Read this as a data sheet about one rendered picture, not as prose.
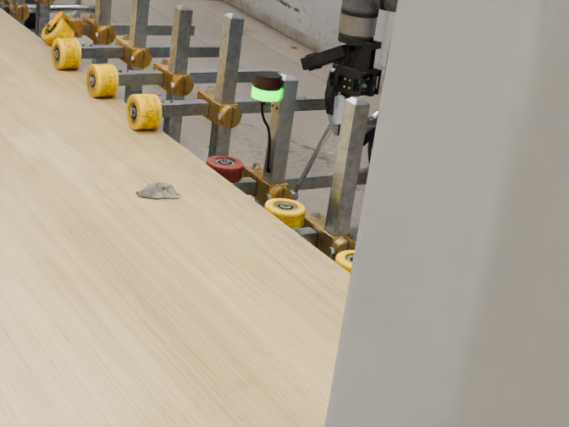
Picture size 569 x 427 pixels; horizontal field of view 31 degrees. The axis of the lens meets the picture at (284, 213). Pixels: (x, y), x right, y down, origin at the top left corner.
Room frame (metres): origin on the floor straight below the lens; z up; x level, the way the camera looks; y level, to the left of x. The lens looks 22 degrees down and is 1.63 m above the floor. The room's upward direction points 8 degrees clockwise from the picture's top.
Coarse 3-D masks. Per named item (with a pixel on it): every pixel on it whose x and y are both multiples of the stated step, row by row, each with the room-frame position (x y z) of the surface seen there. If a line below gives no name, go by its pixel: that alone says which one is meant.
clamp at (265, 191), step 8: (248, 168) 2.15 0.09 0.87; (248, 176) 2.13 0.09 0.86; (256, 176) 2.11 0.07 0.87; (264, 184) 2.07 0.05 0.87; (272, 184) 2.07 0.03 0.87; (280, 184) 2.08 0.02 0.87; (288, 184) 2.09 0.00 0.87; (256, 192) 2.10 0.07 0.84; (264, 192) 2.07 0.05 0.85; (272, 192) 2.05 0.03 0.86; (280, 192) 2.05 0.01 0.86; (288, 192) 2.06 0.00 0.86; (264, 200) 2.07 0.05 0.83
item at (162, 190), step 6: (150, 186) 1.84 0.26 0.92; (156, 186) 1.84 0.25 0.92; (162, 186) 1.85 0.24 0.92; (168, 186) 1.84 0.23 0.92; (138, 192) 1.82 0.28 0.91; (144, 192) 1.82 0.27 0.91; (150, 192) 1.83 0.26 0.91; (156, 192) 1.82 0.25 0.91; (162, 192) 1.83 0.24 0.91; (168, 192) 1.84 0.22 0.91; (174, 192) 1.84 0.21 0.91; (156, 198) 1.81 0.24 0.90; (174, 198) 1.83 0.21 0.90
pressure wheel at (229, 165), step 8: (208, 160) 2.06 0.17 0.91; (216, 160) 2.07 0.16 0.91; (224, 160) 2.06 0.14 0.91; (232, 160) 2.09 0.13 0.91; (216, 168) 2.03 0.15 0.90; (224, 168) 2.03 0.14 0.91; (232, 168) 2.04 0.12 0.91; (240, 168) 2.05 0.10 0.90; (224, 176) 2.03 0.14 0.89; (232, 176) 2.04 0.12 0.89; (240, 176) 2.06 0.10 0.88
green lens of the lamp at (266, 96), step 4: (252, 88) 2.06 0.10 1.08; (256, 88) 2.05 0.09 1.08; (252, 92) 2.05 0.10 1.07; (256, 92) 2.04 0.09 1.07; (260, 92) 2.04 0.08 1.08; (264, 92) 2.04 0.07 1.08; (268, 92) 2.04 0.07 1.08; (272, 92) 2.04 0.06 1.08; (276, 92) 2.05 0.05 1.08; (252, 96) 2.05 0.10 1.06; (256, 96) 2.04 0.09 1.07; (260, 96) 2.04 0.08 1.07; (264, 96) 2.04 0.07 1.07; (268, 96) 2.04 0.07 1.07; (272, 96) 2.04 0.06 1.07; (276, 96) 2.05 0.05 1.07; (260, 100) 2.04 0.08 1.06; (264, 100) 2.04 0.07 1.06; (268, 100) 2.04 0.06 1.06; (272, 100) 2.04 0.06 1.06; (276, 100) 2.05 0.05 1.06
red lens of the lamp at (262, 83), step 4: (256, 76) 2.05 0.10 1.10; (256, 80) 2.05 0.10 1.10; (260, 80) 2.04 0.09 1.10; (264, 80) 2.04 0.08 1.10; (268, 80) 2.04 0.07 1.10; (272, 80) 2.04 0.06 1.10; (276, 80) 2.04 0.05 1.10; (280, 80) 2.05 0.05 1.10; (252, 84) 2.06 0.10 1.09; (256, 84) 2.05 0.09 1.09; (260, 84) 2.04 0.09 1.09; (264, 84) 2.04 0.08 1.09; (268, 84) 2.04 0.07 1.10; (272, 84) 2.04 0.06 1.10; (276, 84) 2.04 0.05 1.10; (280, 84) 2.06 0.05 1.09; (264, 88) 2.04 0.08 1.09; (268, 88) 2.04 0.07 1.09; (272, 88) 2.04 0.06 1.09; (276, 88) 2.05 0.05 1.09; (280, 88) 2.06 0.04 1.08
